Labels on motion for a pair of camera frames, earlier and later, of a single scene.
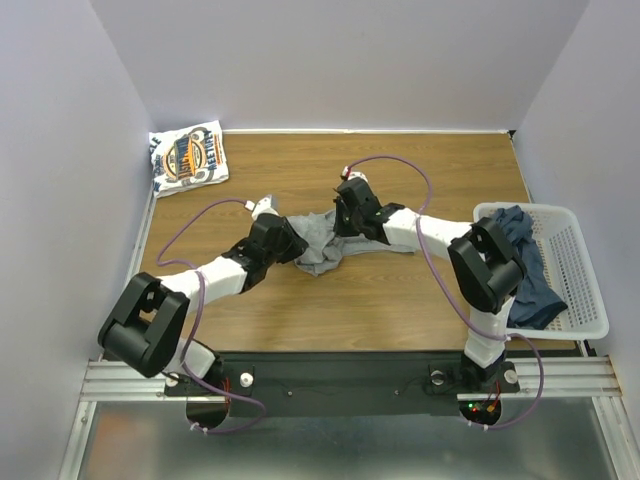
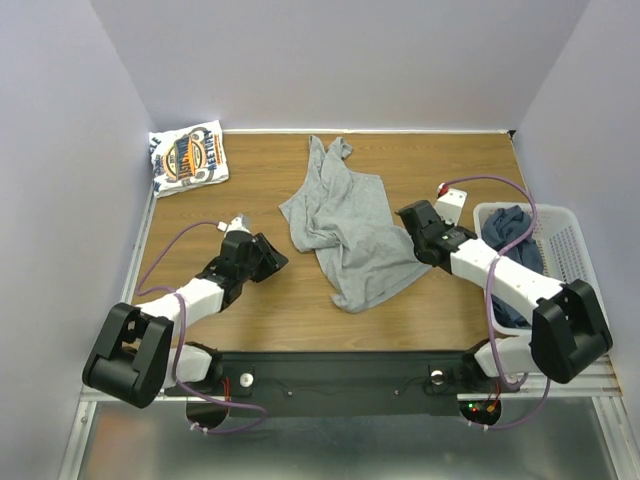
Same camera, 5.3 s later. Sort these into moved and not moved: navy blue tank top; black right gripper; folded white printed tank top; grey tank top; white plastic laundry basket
Moved: black right gripper; grey tank top
Not moved: white plastic laundry basket; folded white printed tank top; navy blue tank top
